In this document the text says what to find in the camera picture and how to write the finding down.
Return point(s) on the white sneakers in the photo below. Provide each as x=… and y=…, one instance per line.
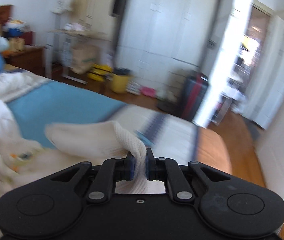
x=133, y=88

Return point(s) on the cream jacket with green trim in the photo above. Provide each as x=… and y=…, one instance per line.
x=23, y=161

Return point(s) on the rolling overbed table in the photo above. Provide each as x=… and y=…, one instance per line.
x=59, y=46

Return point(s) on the pink slippers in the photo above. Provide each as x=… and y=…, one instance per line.
x=147, y=91

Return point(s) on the yellow trash bin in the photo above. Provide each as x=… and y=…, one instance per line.
x=120, y=79

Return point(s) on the black red suitcase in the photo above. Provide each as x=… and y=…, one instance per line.
x=193, y=94

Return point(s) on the white wardrobe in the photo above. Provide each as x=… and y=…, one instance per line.
x=161, y=41

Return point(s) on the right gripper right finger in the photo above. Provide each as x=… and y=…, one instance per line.
x=208, y=202

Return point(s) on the wooden nightstand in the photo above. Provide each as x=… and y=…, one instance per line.
x=24, y=54

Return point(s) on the white folded garment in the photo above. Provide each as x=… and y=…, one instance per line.
x=15, y=84

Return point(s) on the brown paper bag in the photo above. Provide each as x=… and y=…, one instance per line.
x=83, y=57

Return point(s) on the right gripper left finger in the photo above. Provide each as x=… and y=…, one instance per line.
x=59, y=204

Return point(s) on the blue striped bed sheet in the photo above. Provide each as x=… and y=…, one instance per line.
x=168, y=136

